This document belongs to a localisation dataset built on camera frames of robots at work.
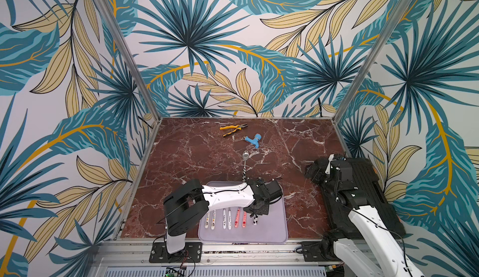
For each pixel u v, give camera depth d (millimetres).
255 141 1065
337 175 603
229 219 799
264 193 639
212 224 796
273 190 651
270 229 785
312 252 732
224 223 796
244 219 802
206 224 796
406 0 718
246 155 1004
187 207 465
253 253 748
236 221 800
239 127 1134
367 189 838
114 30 793
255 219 796
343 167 586
